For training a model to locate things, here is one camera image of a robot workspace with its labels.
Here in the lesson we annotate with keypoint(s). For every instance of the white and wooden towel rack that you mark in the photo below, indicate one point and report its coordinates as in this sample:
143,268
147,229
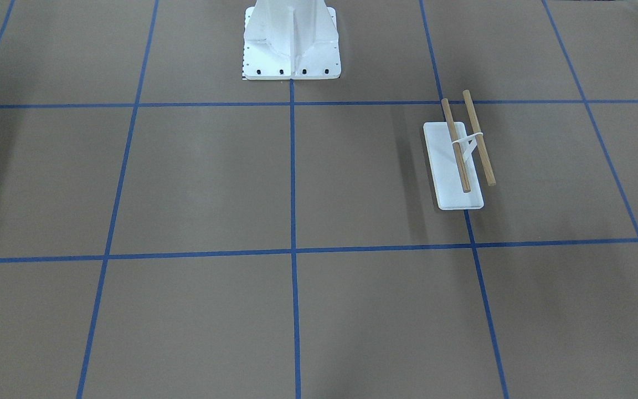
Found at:
450,149

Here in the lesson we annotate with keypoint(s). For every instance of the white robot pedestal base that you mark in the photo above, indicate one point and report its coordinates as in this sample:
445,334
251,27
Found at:
291,40

